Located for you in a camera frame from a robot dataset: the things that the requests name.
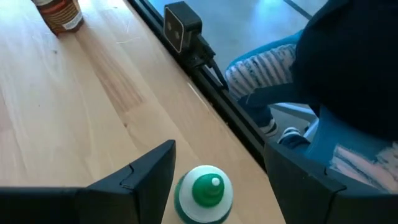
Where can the grey table-level camera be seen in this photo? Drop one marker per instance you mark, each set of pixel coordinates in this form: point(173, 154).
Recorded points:
point(180, 26)

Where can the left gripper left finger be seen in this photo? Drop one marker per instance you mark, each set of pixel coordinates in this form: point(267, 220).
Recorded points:
point(140, 193)

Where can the person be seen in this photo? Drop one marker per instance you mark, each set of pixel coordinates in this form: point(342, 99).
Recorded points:
point(342, 62)

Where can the green food colouring bottle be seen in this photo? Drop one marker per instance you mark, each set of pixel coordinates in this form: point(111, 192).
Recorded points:
point(203, 194)

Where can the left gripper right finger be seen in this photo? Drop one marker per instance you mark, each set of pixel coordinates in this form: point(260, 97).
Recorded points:
point(298, 193)

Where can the white chair frame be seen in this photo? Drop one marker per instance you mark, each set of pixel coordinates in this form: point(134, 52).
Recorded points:
point(292, 109)

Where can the brown spice packet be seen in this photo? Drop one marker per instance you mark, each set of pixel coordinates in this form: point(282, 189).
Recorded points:
point(60, 14)

